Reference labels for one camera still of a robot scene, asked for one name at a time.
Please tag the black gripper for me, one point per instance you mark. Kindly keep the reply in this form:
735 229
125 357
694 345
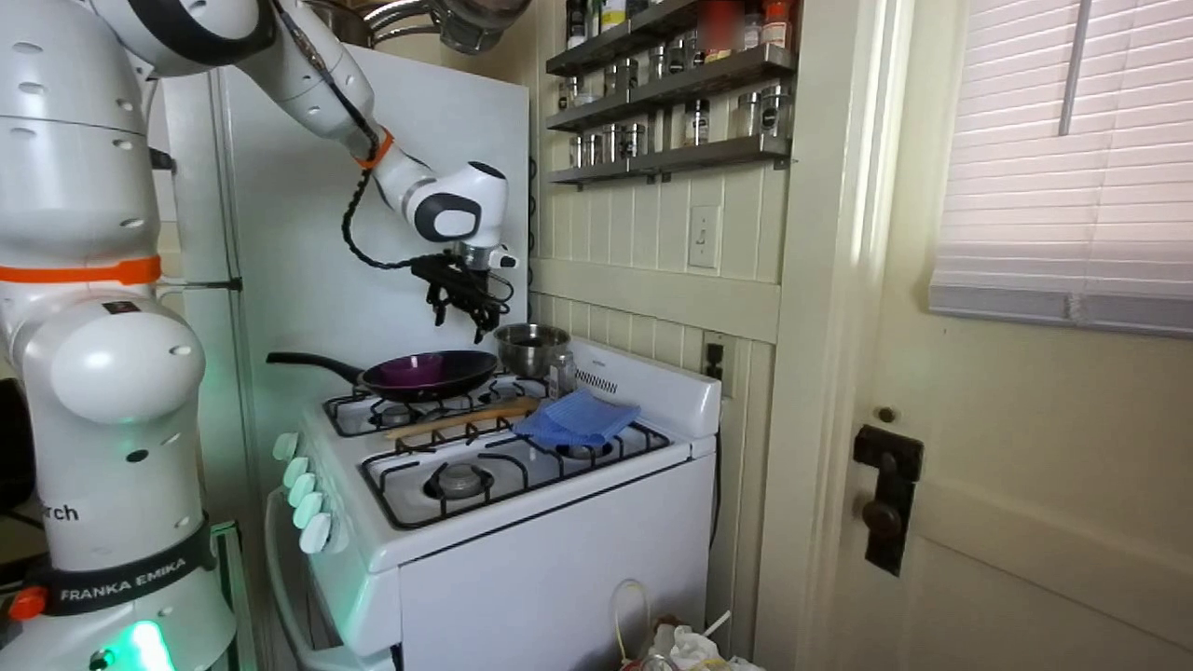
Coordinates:
454 285

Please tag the silver metal bowl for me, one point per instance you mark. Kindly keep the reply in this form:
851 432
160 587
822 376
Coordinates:
536 352

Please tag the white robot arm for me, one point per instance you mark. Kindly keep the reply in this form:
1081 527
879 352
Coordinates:
110 376

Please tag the black frying pan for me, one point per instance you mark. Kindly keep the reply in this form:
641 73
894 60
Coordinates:
360 376

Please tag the blue cloth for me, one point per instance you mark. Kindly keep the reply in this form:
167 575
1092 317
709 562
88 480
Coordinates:
575 419

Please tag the white refrigerator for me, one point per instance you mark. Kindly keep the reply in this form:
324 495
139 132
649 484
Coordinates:
274 245

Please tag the white gas stove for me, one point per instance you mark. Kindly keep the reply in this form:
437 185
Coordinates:
490 554

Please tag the grey hanging pot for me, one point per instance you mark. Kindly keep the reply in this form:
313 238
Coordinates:
477 25

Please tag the black door lock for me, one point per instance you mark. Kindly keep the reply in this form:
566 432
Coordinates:
889 496

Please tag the white door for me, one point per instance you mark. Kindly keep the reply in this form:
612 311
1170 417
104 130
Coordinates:
1054 513

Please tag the white window blind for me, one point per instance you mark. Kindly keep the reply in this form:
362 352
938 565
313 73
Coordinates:
1072 165

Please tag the wall power outlet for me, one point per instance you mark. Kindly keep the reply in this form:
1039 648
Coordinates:
714 360

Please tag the wall light switch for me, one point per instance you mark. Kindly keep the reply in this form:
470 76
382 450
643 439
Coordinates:
703 242

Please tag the metal wall spice rack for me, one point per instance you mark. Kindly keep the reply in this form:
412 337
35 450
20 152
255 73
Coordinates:
677 88

